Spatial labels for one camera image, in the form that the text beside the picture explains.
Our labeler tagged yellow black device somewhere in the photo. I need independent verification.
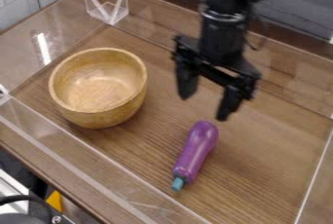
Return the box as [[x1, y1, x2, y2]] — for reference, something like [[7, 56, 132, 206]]
[[27, 191, 92, 224]]

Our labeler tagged clear acrylic corner bracket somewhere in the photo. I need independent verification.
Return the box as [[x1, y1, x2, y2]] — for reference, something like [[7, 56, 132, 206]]
[[84, 0, 128, 25]]

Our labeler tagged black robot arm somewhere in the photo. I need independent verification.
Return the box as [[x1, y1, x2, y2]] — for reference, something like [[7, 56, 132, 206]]
[[172, 0, 262, 121]]

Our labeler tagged clear acrylic tray wall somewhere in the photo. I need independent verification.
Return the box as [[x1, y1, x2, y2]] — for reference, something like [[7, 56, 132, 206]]
[[0, 92, 211, 224]]

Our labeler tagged brown wooden bowl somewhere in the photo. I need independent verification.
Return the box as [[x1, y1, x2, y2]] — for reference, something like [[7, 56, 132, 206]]
[[48, 48, 148, 129]]

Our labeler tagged black cable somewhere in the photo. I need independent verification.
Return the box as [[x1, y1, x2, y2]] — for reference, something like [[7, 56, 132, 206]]
[[0, 194, 47, 224]]

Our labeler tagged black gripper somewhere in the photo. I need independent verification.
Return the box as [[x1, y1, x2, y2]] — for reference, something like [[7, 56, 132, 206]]
[[172, 10, 262, 121]]

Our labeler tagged purple toy eggplant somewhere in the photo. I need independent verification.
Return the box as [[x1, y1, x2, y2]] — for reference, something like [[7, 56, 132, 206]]
[[171, 121, 218, 192]]

